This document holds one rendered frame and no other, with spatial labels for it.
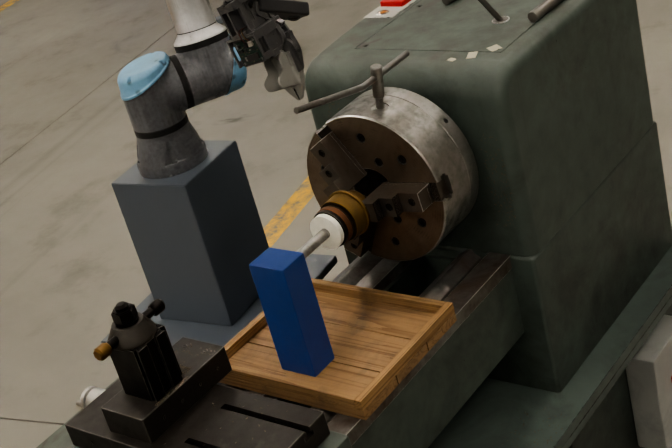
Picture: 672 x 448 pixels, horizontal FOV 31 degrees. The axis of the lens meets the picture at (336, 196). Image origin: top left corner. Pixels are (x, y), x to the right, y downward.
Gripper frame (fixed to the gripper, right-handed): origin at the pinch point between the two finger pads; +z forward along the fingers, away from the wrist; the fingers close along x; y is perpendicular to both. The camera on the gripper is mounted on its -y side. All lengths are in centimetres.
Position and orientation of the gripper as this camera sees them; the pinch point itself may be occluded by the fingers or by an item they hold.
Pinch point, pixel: (300, 90)
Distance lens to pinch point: 215.6
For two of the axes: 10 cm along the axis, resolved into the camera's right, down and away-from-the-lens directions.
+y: -5.7, 4.9, -6.6
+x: 7.0, -1.3, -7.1
